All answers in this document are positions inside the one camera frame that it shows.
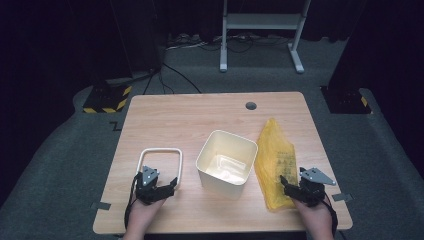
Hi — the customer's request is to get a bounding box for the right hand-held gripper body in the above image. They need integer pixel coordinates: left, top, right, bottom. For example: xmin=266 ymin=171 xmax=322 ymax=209
xmin=287 ymin=167 xmax=337 ymax=207

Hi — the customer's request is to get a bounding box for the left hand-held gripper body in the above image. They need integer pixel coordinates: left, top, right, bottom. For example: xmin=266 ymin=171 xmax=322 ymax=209
xmin=134 ymin=165 xmax=168 ymax=206

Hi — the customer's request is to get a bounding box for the cream bin rim ring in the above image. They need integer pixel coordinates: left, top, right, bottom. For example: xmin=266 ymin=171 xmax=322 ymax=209
xmin=135 ymin=147 xmax=184 ymax=191

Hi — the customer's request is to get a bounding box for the yellow plastic bag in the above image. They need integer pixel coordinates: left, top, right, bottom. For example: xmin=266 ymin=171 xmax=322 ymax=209
xmin=253 ymin=117 xmax=299 ymax=212

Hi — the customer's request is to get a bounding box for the cream plastic bin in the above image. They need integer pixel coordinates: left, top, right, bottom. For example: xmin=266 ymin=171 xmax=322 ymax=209
xmin=195 ymin=129 xmax=259 ymax=200

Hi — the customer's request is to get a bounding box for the person's left hand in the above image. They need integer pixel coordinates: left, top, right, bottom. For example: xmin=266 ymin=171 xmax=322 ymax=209
xmin=125 ymin=198 xmax=166 ymax=235

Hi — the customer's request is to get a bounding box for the person's right hand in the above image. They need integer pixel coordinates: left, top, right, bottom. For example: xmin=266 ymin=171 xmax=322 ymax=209
xmin=292 ymin=198 xmax=335 ymax=235

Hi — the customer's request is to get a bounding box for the black yellow striped base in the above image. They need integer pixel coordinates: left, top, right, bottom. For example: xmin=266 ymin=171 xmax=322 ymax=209
xmin=82 ymin=84 xmax=133 ymax=114
xmin=320 ymin=85 xmax=373 ymax=115

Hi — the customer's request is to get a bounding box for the white metal stand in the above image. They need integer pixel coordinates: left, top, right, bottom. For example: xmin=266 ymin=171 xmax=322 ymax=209
xmin=219 ymin=0 xmax=312 ymax=74

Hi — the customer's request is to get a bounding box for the left hand-held gripper cable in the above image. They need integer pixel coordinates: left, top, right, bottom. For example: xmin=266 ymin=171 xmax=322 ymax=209
xmin=123 ymin=172 xmax=142 ymax=231

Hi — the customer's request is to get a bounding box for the hand-held gripper cable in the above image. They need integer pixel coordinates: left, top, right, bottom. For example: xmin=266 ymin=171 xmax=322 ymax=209
xmin=321 ymin=192 xmax=339 ymax=235
xmin=123 ymin=172 xmax=142 ymax=231

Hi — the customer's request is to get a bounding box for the right hand-held gripper cable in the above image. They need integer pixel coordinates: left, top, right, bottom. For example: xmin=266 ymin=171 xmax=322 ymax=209
xmin=321 ymin=192 xmax=339 ymax=235

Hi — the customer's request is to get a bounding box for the black floor cable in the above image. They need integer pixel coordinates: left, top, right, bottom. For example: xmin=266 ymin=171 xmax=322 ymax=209
xmin=143 ymin=62 xmax=203 ymax=95

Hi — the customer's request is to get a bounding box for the bundle of floor cables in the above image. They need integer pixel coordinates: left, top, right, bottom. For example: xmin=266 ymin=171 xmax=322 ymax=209
xmin=166 ymin=32 xmax=291 ymax=54

